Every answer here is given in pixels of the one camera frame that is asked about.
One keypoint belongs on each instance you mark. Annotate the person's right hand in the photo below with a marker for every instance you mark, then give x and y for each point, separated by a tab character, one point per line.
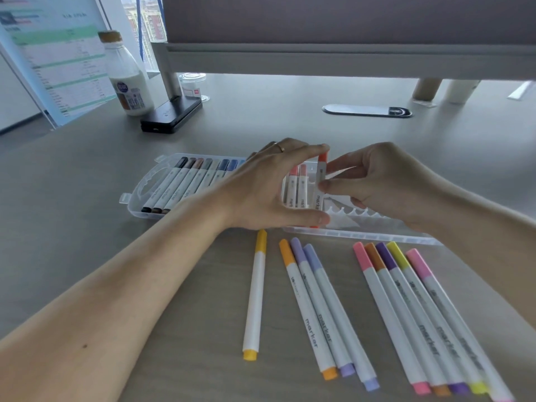
393	184

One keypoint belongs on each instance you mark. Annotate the person's left hand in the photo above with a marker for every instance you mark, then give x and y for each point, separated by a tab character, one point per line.
255	192

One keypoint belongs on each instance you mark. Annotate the sky-blue-ended white marker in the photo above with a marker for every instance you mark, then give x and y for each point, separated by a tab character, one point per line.
240	164

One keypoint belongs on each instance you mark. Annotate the blue-ended white marker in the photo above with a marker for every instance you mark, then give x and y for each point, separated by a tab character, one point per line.
229	169

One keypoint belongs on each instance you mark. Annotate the blue marker cap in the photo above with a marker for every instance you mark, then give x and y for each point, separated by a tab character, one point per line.
232	165

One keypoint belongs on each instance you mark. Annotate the dusty-pink-ended white marker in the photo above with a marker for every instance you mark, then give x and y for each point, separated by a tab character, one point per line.
292	188

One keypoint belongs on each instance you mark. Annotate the navy-ended white marker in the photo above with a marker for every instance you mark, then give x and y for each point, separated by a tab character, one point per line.
220	173

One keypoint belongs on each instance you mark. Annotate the crimson-ended white marker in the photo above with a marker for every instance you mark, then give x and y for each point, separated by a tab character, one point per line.
302	190

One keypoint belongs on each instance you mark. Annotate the yellow marker cap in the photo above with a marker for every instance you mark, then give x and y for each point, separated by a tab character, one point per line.
261	240

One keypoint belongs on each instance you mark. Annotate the red-tipped white marker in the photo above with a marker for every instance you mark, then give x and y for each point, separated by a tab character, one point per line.
320	196

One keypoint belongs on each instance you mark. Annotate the yellow-green marker cap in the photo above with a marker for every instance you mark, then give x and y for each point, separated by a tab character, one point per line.
398	255

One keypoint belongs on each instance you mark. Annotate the lavender marker cap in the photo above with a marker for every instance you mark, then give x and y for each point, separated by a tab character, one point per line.
298	250

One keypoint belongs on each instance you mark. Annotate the purple marker cap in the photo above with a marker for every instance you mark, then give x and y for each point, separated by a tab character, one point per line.
386	256

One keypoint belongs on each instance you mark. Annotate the tan-ended white marker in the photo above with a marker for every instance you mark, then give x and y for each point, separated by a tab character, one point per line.
183	186

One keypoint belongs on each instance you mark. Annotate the copper marker cap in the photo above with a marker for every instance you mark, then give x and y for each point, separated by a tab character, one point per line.
374	257

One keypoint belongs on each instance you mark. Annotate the red-orange marker cap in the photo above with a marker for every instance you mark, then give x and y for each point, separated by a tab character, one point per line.
322	157

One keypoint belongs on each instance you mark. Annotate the pink marker cap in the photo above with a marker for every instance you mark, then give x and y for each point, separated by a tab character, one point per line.
362	256

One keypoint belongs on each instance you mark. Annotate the brown-ended white marker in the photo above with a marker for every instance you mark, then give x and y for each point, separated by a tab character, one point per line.
173	186

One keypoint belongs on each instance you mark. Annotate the light-pink marker cap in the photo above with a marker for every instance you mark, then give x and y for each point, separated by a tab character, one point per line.
418	262

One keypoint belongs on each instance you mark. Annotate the periwinkle marker cap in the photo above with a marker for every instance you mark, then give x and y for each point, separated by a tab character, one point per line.
312	257

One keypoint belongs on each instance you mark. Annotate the black-ended white marker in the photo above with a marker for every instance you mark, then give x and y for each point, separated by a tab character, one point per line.
163	186

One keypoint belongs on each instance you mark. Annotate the yellow-tipped white marker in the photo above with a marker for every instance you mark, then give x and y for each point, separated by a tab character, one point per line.
255	305

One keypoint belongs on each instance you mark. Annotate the clear plastic marker case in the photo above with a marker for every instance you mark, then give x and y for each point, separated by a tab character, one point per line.
138	200

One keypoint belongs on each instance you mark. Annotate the orange-tipped white marker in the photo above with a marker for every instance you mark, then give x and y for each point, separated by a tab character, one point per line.
307	314

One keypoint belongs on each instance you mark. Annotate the pink-ended white marker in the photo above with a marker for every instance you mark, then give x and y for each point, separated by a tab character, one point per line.
389	322

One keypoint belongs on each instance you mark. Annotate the lavender-ended white marker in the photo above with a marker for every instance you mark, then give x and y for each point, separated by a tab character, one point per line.
322	314

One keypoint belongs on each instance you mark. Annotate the copper-ended white marker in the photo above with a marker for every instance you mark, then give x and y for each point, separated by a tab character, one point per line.
406	322

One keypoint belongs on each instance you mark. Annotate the purple-ended white marker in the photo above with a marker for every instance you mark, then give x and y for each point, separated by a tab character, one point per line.
423	322

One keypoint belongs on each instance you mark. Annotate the periwinkle-ended white marker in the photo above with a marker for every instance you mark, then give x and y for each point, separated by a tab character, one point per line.
341	322

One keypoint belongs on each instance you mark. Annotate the yellow-green-tipped white marker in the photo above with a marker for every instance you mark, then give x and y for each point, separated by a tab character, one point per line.
439	326

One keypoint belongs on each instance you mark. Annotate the light-pink-ended white marker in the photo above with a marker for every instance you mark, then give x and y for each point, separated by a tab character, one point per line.
460	330

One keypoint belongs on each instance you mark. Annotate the person's left forearm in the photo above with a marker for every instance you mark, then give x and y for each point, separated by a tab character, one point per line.
96	326

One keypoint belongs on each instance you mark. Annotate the person's right forearm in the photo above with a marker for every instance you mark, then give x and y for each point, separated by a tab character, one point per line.
490	247

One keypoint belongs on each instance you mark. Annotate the small white sachet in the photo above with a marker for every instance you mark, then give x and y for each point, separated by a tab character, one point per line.
423	103

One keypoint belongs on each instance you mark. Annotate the brown paper cup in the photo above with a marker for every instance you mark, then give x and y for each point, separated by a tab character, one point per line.
427	89

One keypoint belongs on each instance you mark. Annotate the black rectangular power bank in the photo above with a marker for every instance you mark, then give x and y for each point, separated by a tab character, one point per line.
171	115

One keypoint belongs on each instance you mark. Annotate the white paper cup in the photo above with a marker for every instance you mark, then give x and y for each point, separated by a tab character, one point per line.
460	91

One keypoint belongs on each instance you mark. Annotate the small clear jar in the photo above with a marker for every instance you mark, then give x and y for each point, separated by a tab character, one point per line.
192	85

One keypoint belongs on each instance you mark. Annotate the grey desk shelf riser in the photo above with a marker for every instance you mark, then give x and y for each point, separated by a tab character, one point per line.
335	62

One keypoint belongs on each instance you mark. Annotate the white paper slip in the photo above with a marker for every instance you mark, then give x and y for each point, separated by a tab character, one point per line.
520	90

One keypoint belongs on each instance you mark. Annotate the white milk bottle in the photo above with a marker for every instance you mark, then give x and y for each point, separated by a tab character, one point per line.
127	83

